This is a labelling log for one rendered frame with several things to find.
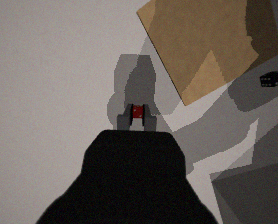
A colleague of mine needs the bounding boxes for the tan flat mat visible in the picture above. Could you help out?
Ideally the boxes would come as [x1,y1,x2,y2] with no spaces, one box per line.
[137,0,278,106]

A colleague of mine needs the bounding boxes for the red die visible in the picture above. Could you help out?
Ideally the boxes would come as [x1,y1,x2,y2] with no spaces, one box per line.
[133,105,143,118]

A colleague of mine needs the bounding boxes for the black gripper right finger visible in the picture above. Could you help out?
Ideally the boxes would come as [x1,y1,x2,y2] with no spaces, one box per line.
[142,104,157,131]

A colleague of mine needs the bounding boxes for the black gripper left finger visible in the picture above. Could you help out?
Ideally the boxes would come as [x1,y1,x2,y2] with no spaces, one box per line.
[117,104,133,130]

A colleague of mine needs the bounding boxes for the black die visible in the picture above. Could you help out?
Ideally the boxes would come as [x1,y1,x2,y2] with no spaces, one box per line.
[260,71,278,87]

